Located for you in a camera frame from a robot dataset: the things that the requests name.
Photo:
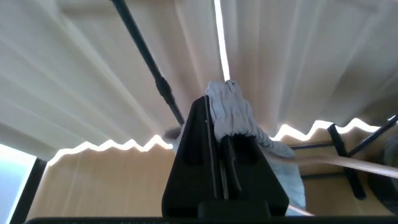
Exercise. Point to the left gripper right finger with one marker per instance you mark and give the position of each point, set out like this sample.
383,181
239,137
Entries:
255,183

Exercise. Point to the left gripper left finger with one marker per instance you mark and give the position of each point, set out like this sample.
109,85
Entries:
186,180

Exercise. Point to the pale grey shorts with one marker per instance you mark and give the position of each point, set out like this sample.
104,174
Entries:
230,109

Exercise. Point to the pink clothes hanger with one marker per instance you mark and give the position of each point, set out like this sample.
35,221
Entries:
357,165

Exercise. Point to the black clothes rack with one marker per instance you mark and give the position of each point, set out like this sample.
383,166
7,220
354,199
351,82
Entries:
146,56

